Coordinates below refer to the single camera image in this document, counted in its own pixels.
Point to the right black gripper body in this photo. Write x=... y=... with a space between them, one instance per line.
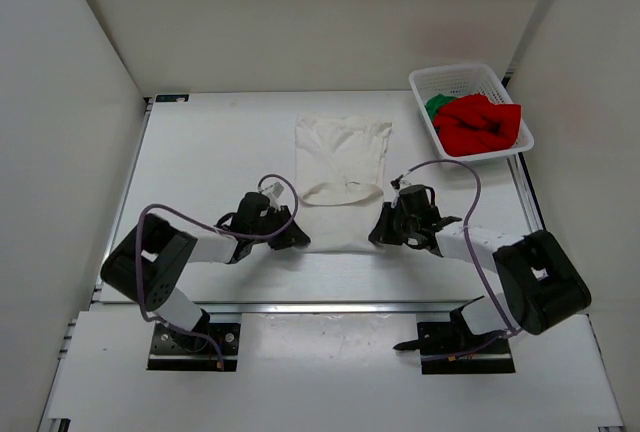
x=410 y=225

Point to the green t shirt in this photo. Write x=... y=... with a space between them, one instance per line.
x=433 y=105

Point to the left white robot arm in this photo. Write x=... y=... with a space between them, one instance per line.
x=146 y=266

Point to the red t shirt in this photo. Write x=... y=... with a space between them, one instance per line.
x=473 y=125

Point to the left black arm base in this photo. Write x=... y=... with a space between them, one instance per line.
x=170 y=351

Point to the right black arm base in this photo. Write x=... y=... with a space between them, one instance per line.
x=451 y=348

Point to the white t shirt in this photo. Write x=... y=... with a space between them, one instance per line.
x=339 y=180

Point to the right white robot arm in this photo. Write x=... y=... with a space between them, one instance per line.
x=530 y=282

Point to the aluminium table rail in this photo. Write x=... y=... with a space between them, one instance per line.
x=328 y=307

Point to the dark label sticker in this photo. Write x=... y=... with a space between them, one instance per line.
x=172 y=98

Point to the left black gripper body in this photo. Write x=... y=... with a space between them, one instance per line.
x=274 y=219

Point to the white plastic basket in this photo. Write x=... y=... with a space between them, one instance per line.
x=461 y=80

